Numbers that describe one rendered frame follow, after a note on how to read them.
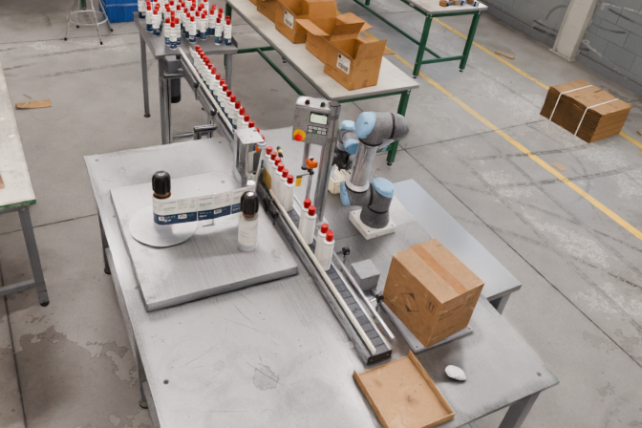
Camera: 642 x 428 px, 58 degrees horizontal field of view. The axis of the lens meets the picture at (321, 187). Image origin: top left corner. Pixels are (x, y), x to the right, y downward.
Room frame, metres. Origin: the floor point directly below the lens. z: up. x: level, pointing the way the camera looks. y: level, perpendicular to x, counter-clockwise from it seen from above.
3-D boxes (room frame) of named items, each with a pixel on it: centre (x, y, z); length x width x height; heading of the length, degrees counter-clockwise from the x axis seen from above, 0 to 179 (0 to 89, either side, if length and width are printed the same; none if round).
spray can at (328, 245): (1.92, -0.07, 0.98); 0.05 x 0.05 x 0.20
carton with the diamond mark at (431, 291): (1.76, -0.52, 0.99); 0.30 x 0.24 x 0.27; 39
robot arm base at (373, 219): (2.33, -0.29, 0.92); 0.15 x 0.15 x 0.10
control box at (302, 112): (2.33, 0.08, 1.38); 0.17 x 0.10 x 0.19; 86
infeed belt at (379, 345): (2.19, 0.10, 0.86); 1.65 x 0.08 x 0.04; 31
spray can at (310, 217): (2.08, 0.03, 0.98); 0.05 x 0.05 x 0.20
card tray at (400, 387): (1.34, -0.42, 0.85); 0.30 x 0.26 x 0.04; 31
